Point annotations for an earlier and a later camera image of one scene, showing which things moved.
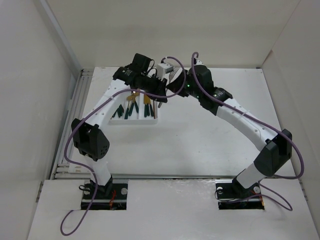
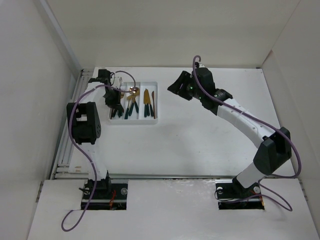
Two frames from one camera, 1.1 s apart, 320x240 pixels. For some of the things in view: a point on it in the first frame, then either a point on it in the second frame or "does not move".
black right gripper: (175, 86) does not move
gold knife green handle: (146, 102) does not move
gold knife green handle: (151, 108) does not move
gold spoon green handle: (133, 96) does not move
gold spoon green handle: (129, 98) does not move
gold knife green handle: (148, 102) does not move
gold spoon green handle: (136, 105) → (134, 91)
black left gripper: (160, 89) → (115, 104)
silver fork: (173, 73) → (122, 93)
